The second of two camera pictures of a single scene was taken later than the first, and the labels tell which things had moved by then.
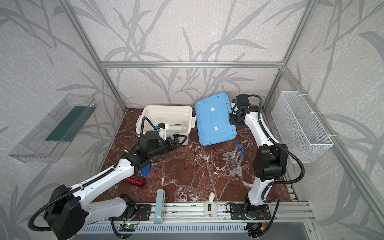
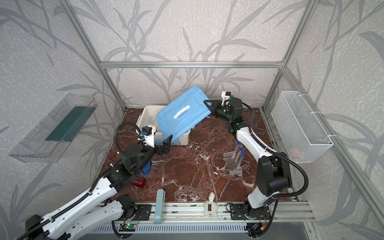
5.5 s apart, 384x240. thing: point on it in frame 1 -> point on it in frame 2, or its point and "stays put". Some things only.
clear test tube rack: [231, 163] stays put
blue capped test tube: [243, 155] stays put
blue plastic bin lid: [213, 120] -> [179, 117]
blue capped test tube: [238, 143] stays put
